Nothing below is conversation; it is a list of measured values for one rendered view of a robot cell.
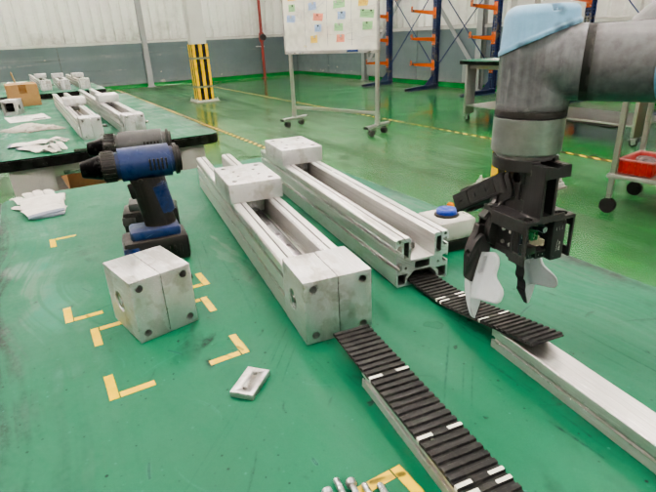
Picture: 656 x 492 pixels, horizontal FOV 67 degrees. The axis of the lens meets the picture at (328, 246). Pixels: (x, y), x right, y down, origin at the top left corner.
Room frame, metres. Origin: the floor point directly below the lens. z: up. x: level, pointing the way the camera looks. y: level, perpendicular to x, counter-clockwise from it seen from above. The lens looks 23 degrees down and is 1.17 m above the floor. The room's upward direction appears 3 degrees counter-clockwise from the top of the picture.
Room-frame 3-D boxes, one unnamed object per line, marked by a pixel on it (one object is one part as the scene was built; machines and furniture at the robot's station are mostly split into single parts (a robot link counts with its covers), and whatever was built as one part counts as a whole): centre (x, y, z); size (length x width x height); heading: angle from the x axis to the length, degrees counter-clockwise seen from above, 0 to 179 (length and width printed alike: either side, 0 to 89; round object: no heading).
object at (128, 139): (1.08, 0.43, 0.89); 0.20 x 0.08 x 0.22; 107
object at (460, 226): (0.90, -0.22, 0.81); 0.10 x 0.08 x 0.06; 112
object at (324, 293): (0.64, -0.01, 0.83); 0.12 x 0.09 x 0.10; 112
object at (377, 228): (1.12, -0.01, 0.82); 0.80 x 0.10 x 0.09; 22
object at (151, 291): (0.67, 0.26, 0.83); 0.11 x 0.10 x 0.10; 131
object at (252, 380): (0.50, 0.10, 0.78); 0.05 x 0.03 x 0.01; 162
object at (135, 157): (0.90, 0.36, 0.89); 0.20 x 0.08 x 0.22; 113
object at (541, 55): (0.56, -0.23, 1.13); 0.09 x 0.08 x 0.11; 61
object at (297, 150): (1.35, 0.08, 0.87); 0.16 x 0.11 x 0.07; 22
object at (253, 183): (1.05, 0.17, 0.87); 0.16 x 0.11 x 0.07; 22
